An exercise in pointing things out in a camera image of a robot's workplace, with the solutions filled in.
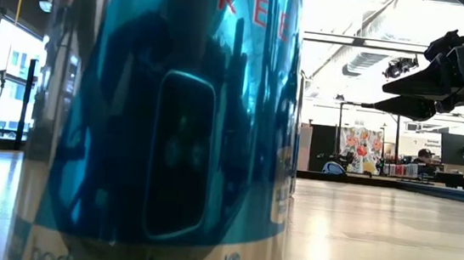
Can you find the floral printed banner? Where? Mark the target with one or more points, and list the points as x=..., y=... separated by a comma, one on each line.
x=360, y=151

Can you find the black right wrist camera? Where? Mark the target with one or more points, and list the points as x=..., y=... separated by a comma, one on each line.
x=441, y=45

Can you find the pink partition panel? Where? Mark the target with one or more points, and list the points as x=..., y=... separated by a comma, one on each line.
x=304, y=145

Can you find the person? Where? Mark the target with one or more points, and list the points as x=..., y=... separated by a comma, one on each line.
x=425, y=154

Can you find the black metal gantry frame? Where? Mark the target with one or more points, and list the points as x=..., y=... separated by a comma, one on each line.
x=397, y=137

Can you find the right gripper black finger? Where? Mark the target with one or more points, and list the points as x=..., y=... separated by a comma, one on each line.
x=409, y=108
x=424, y=84

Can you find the silver ceiling air duct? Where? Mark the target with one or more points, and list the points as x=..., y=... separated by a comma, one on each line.
x=360, y=63

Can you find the row of red white packages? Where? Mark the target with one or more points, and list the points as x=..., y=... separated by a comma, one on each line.
x=401, y=169

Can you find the blue white rounded object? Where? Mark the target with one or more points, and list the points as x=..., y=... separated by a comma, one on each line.
x=332, y=169

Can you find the black partition panel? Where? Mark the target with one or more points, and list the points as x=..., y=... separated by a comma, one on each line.
x=322, y=145

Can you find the black ceiling spotlight cluster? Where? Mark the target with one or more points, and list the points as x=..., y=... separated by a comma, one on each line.
x=398, y=68

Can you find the black tripod stand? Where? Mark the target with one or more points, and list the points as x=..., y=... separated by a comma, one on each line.
x=25, y=106

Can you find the white sign with text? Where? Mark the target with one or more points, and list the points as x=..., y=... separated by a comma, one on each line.
x=414, y=143

